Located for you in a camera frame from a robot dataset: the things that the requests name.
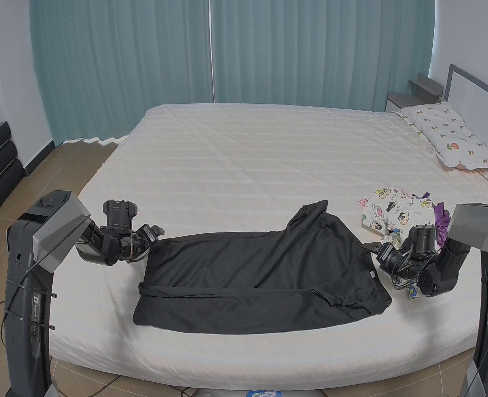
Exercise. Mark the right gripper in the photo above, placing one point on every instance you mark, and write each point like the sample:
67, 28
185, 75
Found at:
394, 259

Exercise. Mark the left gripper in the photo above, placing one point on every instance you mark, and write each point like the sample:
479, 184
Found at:
138, 244

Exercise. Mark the black T-shirt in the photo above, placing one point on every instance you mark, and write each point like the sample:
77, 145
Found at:
260, 279

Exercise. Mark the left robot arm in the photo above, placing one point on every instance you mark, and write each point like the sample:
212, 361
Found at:
24, 304

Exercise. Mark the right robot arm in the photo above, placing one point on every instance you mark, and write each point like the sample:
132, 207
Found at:
446, 263

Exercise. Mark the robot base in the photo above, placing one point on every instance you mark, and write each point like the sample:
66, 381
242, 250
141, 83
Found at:
260, 394

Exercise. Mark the bed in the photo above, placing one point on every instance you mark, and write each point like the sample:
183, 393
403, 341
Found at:
248, 159

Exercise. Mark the white printed pyjama top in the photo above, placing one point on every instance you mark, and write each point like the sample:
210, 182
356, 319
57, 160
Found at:
392, 213

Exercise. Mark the purple garment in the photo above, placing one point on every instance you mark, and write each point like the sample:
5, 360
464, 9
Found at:
442, 219

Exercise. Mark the white printed pillow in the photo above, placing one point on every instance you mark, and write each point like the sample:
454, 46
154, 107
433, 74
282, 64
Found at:
450, 139

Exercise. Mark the grey bedside table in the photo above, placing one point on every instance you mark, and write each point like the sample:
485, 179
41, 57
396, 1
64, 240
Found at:
409, 97

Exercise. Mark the blue-green curtain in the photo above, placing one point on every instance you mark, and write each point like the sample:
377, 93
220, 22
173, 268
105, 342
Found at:
124, 56
322, 35

